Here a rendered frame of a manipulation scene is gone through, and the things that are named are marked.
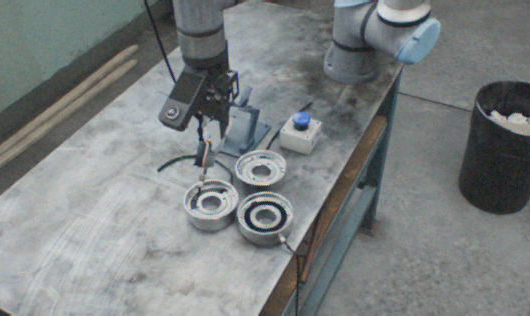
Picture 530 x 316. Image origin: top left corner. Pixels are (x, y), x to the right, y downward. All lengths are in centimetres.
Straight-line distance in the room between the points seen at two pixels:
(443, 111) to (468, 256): 87
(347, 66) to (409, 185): 102
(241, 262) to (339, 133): 42
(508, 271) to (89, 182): 150
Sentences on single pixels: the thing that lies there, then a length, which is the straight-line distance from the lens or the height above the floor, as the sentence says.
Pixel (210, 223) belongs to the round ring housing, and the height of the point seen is 83.
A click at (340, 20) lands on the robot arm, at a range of 136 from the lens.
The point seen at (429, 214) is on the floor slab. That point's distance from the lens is 222.
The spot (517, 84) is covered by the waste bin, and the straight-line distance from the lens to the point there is 227.
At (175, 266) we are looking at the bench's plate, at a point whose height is 80.
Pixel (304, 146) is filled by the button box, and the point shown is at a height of 82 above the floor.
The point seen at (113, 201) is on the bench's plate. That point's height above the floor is 80.
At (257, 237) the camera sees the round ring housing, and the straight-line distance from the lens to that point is 99.
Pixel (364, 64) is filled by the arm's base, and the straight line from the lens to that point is 141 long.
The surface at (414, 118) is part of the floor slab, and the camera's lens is 267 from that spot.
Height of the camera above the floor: 159
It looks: 42 degrees down
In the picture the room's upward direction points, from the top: 1 degrees counter-clockwise
